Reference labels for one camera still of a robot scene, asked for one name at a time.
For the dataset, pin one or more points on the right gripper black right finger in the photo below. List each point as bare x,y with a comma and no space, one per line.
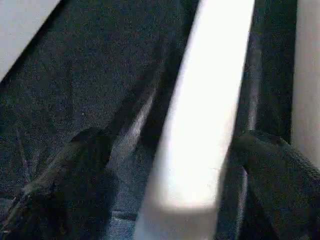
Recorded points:
282,190

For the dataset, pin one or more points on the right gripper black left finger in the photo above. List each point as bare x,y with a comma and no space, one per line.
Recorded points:
70,190

